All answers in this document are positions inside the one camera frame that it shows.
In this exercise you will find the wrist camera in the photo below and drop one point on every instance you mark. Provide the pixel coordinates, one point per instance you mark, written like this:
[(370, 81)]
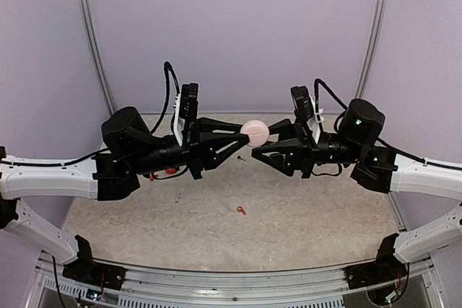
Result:
[(186, 105), (305, 113)]

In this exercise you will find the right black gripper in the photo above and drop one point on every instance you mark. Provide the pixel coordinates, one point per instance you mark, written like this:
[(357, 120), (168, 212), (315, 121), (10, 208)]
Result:
[(300, 151)]

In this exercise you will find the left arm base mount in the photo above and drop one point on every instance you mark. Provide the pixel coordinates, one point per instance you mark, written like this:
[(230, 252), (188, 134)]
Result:
[(86, 270)]

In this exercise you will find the front aluminium rail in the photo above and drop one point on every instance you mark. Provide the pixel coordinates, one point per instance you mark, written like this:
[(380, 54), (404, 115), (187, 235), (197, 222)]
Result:
[(156, 287)]

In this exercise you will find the left aluminium frame post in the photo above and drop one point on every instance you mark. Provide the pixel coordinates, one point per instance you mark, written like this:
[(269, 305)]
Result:
[(89, 29)]

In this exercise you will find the red earbud with yellow tip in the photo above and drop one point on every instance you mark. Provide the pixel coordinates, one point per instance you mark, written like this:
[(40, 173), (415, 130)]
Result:
[(241, 210)]

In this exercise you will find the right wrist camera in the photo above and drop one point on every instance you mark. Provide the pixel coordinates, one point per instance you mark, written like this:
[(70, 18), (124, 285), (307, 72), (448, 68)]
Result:
[(305, 113)]

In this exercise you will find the red earbud charging case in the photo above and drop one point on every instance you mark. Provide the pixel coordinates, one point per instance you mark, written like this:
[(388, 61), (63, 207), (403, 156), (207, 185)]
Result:
[(171, 171)]

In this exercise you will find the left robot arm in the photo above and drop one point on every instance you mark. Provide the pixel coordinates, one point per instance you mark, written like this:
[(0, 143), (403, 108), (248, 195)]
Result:
[(110, 174)]

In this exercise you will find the pink earbud charging case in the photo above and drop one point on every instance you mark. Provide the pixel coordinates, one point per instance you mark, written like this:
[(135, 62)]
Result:
[(257, 132)]

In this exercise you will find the aluminium frame post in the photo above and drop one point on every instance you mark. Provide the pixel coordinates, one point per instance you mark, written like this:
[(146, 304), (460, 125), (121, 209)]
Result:
[(371, 47), (89, 29)]

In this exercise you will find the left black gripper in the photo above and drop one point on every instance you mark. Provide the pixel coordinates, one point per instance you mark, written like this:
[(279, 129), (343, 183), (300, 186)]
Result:
[(200, 143)]

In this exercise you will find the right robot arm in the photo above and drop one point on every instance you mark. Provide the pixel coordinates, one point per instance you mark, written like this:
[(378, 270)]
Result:
[(376, 168)]

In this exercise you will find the right aluminium frame post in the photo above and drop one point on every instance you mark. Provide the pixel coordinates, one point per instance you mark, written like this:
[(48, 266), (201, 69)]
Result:
[(371, 47)]

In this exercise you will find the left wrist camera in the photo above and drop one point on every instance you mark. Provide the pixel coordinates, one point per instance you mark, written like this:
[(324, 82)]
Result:
[(186, 105)]

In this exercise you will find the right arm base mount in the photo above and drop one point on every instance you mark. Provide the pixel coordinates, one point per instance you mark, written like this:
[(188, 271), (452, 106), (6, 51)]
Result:
[(385, 267)]

